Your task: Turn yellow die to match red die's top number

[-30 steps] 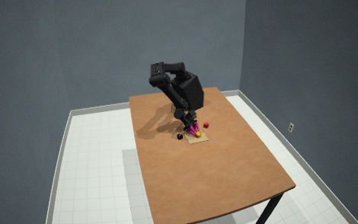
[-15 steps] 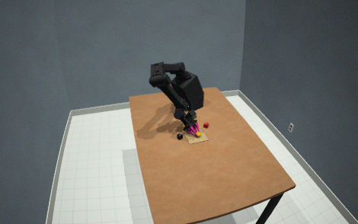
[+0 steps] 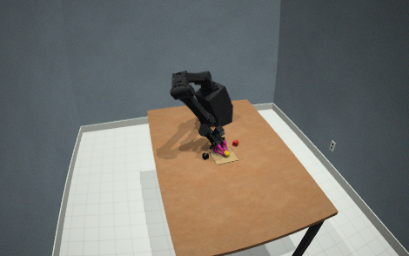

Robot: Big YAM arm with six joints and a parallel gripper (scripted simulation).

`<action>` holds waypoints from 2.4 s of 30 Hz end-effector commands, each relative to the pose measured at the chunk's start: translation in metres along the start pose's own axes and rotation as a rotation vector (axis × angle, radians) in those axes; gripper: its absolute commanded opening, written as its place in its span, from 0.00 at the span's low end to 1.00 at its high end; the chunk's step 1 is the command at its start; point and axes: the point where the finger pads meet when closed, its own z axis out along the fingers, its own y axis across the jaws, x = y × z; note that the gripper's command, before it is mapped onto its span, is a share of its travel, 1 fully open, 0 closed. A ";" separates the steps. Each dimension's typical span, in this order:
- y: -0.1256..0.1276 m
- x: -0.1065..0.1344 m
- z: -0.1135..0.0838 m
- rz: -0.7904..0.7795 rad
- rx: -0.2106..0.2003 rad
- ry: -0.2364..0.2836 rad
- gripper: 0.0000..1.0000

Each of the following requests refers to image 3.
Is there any beige square mat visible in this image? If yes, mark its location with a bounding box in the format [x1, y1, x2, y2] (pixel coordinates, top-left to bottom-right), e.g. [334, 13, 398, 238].
[210, 147, 238, 165]

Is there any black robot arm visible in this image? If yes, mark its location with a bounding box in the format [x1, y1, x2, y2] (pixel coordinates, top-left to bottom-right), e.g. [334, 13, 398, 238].
[170, 71, 225, 143]

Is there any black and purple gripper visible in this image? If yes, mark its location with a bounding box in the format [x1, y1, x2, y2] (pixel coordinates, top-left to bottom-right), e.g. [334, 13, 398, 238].
[209, 137, 228, 156]

